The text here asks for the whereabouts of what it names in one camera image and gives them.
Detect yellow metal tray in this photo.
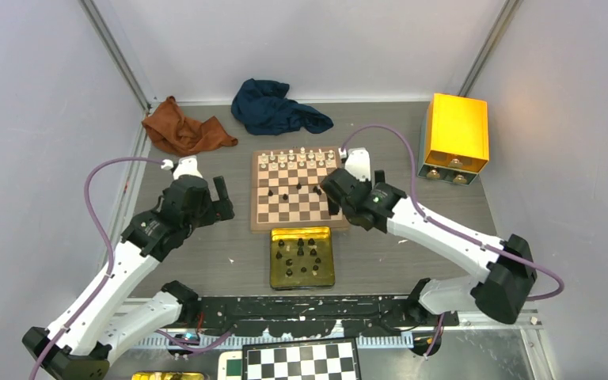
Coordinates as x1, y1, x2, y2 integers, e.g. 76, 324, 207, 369
269, 226, 336, 291

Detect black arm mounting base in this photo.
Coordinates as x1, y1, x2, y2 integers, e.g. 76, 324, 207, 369
168, 294, 438, 338

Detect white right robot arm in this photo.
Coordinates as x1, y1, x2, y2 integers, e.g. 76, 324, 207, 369
320, 148, 537, 325

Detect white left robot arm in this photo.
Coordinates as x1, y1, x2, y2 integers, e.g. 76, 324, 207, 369
22, 155, 234, 379

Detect wooden chess board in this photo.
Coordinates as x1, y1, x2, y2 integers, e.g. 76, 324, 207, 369
249, 146, 350, 234

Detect black white checker calibration board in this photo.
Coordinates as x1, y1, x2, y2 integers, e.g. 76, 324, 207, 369
241, 338, 362, 380

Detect orange cloth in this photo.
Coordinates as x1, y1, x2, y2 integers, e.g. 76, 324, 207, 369
142, 96, 238, 157

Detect yellow drawer box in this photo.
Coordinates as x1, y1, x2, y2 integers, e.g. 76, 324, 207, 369
416, 93, 490, 186

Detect dark blue cloth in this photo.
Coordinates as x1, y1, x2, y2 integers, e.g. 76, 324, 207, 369
230, 78, 334, 135

